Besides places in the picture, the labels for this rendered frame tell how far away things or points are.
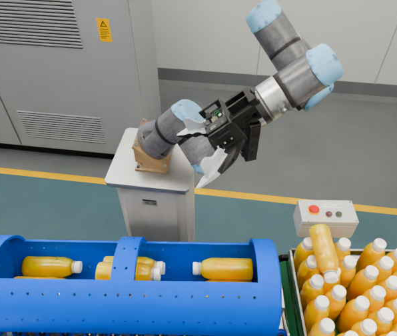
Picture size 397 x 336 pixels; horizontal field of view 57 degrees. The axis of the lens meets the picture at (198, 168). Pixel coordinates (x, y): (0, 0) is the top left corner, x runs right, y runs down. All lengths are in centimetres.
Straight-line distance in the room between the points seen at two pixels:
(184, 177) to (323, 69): 80
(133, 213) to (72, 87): 142
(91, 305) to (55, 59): 190
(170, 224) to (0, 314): 69
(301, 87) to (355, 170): 258
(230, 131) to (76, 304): 66
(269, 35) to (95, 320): 86
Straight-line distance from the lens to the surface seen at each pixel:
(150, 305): 107
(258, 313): 108
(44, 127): 311
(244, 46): 373
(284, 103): 71
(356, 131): 365
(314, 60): 71
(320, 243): 126
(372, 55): 391
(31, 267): 137
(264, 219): 272
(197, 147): 125
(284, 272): 147
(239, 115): 71
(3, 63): 291
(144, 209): 151
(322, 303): 123
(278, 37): 82
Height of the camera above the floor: 216
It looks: 46 degrees down
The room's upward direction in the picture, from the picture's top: straight up
